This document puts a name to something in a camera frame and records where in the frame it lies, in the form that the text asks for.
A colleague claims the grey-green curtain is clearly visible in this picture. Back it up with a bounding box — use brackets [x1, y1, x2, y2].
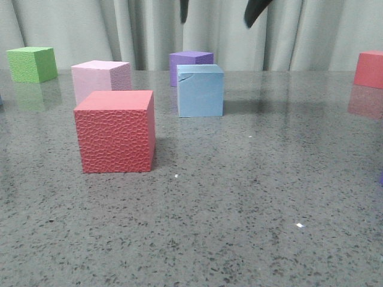
[1, 1, 382, 71]

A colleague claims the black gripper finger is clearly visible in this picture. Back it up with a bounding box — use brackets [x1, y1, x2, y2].
[180, 0, 189, 23]
[244, 0, 272, 29]

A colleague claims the green foam cube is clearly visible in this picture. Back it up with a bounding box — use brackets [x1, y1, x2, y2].
[7, 47, 58, 83]

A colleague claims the red foam cube far right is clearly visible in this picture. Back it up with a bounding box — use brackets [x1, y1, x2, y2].
[354, 50, 383, 89]

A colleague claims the red textured foam cube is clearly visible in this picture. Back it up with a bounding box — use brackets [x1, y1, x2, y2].
[74, 90, 156, 173]

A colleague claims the torn light blue foam cube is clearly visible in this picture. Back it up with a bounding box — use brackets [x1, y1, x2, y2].
[177, 64, 224, 117]

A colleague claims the pink foam cube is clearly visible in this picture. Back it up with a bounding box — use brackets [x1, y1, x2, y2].
[71, 60, 132, 105]

